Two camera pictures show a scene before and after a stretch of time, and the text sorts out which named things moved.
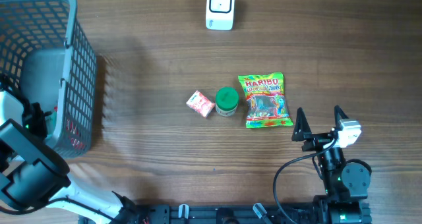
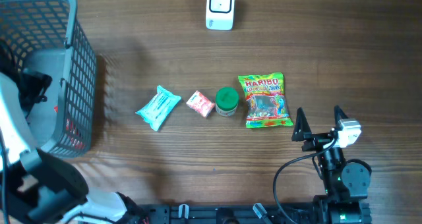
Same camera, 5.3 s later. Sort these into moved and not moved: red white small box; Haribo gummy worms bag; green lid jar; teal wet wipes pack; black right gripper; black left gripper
Moved: black left gripper; teal wet wipes pack
Not moved: green lid jar; black right gripper; Haribo gummy worms bag; red white small box
